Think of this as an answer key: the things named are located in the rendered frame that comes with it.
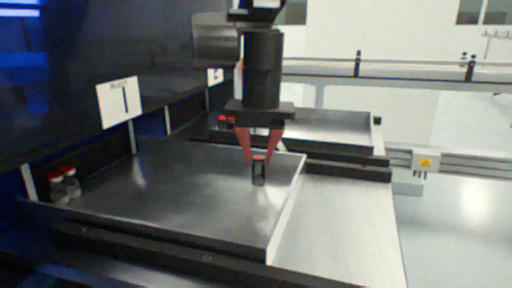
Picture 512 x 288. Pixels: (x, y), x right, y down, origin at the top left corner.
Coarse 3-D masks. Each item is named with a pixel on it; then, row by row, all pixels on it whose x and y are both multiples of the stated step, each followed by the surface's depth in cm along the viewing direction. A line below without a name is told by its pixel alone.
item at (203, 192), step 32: (128, 160) 62; (160, 160) 62; (192, 160) 62; (224, 160) 61; (288, 160) 57; (96, 192) 50; (128, 192) 50; (160, 192) 50; (192, 192) 50; (224, 192) 50; (256, 192) 50; (288, 192) 43; (96, 224) 39; (128, 224) 37; (160, 224) 42; (192, 224) 42; (224, 224) 42; (256, 224) 42; (256, 256) 33
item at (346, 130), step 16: (304, 112) 88; (320, 112) 87; (336, 112) 85; (352, 112) 84; (368, 112) 83; (208, 128) 70; (256, 128) 80; (288, 128) 81; (304, 128) 81; (320, 128) 81; (336, 128) 80; (352, 128) 80; (368, 128) 80; (288, 144) 65; (304, 144) 64; (320, 144) 63; (336, 144) 62; (352, 144) 61; (368, 144) 70
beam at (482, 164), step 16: (384, 144) 165; (400, 144) 164; (416, 144) 164; (400, 160) 163; (448, 160) 156; (464, 160) 154; (480, 160) 152; (496, 160) 151; (464, 176) 156; (480, 176) 154; (496, 176) 153
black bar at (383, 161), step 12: (216, 144) 67; (228, 144) 67; (252, 144) 65; (264, 144) 65; (312, 156) 62; (324, 156) 61; (336, 156) 60; (348, 156) 60; (360, 156) 59; (372, 156) 59; (384, 156) 59
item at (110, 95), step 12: (108, 84) 45; (120, 84) 47; (132, 84) 50; (108, 96) 45; (120, 96) 47; (132, 96) 50; (108, 108) 45; (120, 108) 48; (132, 108) 50; (108, 120) 46; (120, 120) 48
